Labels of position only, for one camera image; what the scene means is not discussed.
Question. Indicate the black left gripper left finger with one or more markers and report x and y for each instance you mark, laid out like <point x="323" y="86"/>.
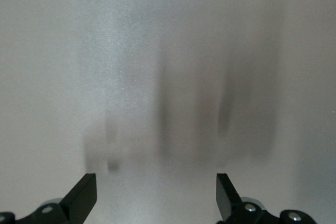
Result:
<point x="73" y="203"/>

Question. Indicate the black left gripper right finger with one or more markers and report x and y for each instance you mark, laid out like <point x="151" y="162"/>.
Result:
<point x="228" y="203"/>

